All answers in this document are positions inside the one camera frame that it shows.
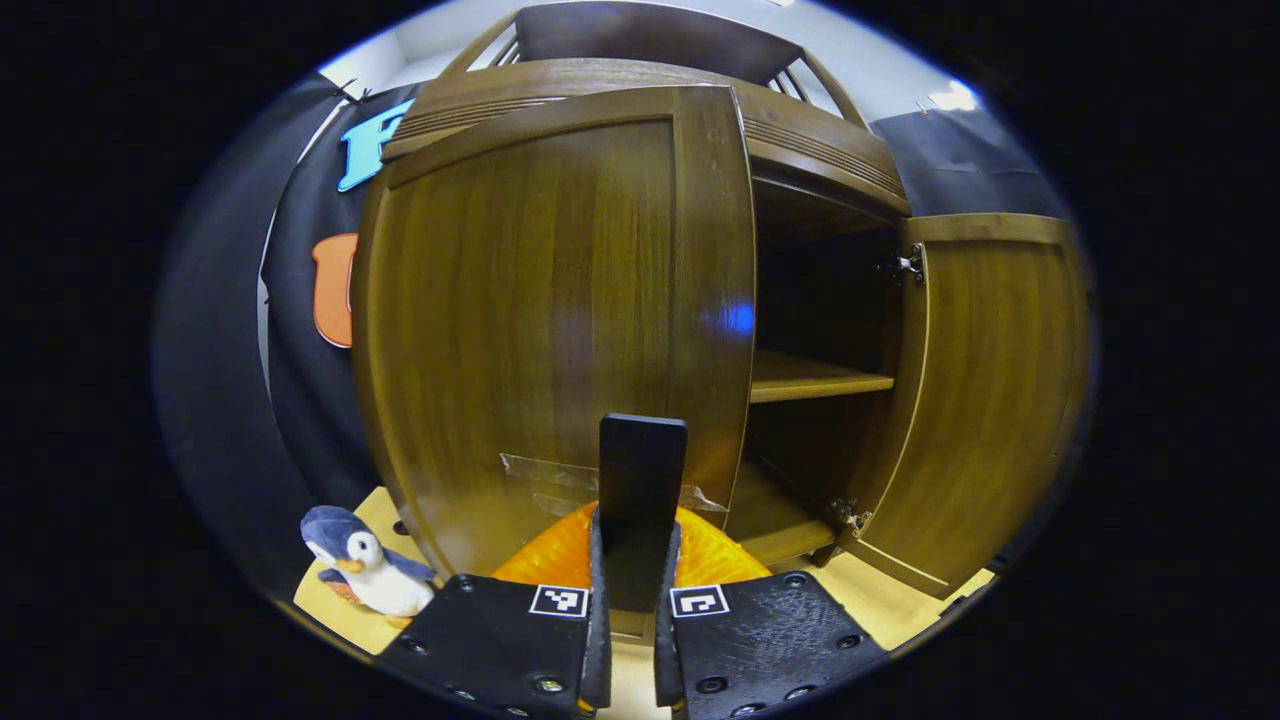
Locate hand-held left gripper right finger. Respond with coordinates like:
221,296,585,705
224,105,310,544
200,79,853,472
655,505,891,720

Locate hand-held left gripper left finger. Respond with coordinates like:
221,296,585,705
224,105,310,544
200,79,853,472
375,503,612,720

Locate wooden cabinet drawer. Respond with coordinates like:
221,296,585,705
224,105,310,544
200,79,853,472
380,58,912,217

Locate wooden cabinet door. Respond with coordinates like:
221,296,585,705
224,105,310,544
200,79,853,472
840,213,1092,601
355,85,758,601

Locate black backdrop cloth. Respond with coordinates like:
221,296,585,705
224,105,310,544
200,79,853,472
155,75,1076,601

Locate penguin plush toy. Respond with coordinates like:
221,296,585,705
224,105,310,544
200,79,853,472
300,505,442,619

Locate wooden inner shelf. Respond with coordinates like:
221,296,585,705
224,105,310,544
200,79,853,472
750,350,896,405

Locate black door handle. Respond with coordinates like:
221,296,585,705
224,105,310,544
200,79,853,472
598,413,689,613

